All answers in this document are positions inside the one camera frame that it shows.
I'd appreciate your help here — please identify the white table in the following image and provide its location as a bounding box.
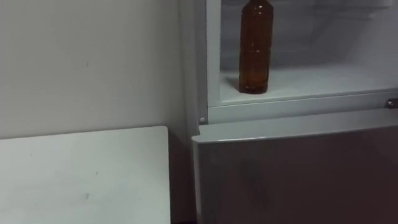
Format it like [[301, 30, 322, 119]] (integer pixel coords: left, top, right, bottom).
[[0, 125, 172, 224]]

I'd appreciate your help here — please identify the grey fridge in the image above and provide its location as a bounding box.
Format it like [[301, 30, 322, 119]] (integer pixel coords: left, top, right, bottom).
[[178, 0, 398, 224]]

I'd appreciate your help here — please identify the brown plastic drink bottle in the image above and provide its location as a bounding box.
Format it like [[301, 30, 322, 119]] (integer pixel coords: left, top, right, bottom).
[[238, 0, 275, 95]]

